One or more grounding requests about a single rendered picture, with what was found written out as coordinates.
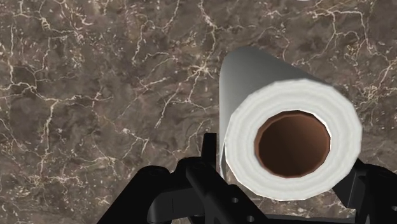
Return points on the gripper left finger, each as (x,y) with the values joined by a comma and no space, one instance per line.
(198,183)

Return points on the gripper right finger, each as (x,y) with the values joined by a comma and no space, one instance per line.
(372,189)

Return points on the white paper towel roll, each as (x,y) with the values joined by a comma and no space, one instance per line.
(245,145)

